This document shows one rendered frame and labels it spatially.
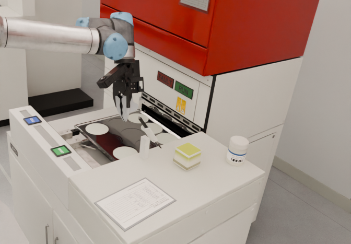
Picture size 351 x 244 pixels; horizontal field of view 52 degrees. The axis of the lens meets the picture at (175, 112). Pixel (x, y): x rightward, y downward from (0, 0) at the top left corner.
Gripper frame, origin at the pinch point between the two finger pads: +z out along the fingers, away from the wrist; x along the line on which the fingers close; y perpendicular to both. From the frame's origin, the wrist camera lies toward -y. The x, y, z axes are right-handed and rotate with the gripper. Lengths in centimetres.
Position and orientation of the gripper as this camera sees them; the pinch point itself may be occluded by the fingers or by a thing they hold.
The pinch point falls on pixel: (123, 118)
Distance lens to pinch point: 126.2
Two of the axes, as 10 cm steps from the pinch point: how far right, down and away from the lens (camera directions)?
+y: 7.0, -1.1, 7.1
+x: -7.1, -0.4, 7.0
